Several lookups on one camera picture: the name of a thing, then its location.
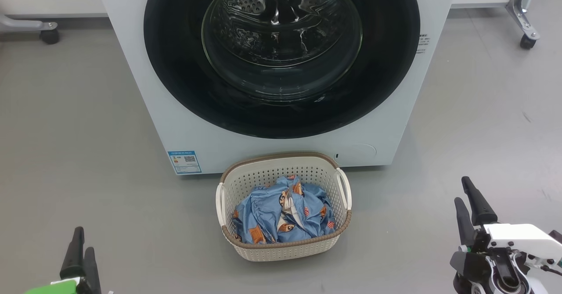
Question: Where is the white front-load washing machine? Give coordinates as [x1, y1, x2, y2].
[92, 0, 459, 176]

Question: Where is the white oval filter access cover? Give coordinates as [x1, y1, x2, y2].
[340, 143, 377, 165]

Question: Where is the cream perforated laundry basket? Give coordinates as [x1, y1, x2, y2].
[215, 152, 353, 262]

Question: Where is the blue energy label sticker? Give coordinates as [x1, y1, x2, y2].
[168, 150, 202, 175]

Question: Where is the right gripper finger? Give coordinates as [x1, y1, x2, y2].
[461, 176, 499, 226]
[454, 197, 477, 247]

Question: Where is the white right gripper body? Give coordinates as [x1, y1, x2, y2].
[459, 223, 562, 268]

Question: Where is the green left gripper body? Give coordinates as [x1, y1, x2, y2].
[24, 280, 79, 294]

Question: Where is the grey stand leg with caster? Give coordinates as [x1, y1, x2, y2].
[0, 14, 60, 45]

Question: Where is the metal frame leg with caster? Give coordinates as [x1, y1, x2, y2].
[505, 0, 541, 50]

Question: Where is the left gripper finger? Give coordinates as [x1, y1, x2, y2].
[60, 227, 85, 279]
[79, 247, 101, 294]

